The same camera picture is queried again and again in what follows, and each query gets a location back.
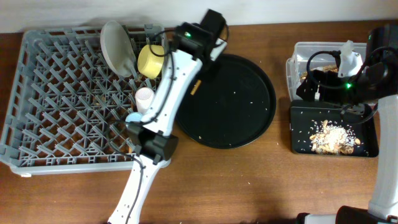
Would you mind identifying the brown Nescafe Gold sachet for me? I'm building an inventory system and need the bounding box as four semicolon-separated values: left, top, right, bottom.
300;65;338;80

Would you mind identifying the wooden chopstick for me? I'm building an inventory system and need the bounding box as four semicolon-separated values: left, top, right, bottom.
190;80;201;95

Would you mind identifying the yellow bowl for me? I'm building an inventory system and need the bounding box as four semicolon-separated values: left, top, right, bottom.
137;45;164;79

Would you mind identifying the pink cup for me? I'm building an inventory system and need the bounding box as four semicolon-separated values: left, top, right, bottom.
135;87;155;114

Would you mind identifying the blue cup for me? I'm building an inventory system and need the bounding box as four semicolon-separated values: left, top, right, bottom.
125;112;142;123

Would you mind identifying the grey plate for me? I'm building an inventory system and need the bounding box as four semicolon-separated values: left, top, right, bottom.
100;21;137;77

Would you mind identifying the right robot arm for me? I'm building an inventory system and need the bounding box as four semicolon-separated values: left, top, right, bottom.
286;24;397;223

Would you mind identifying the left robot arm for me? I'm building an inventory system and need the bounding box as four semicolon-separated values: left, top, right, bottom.
108;9;229;224

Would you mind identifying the clear plastic waste bin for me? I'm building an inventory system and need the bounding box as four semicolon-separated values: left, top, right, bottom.
286;42;366;101

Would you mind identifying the grey dishwasher rack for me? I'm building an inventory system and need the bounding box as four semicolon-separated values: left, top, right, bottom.
1;27;160;177

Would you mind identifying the black rectangular tray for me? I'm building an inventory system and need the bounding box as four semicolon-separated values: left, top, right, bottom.
290;100;379;157

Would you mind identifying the round black tray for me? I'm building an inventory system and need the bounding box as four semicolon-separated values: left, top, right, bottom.
176;54;276;149

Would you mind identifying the food scraps and rice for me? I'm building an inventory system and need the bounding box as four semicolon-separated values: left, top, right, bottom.
308;119;363;155

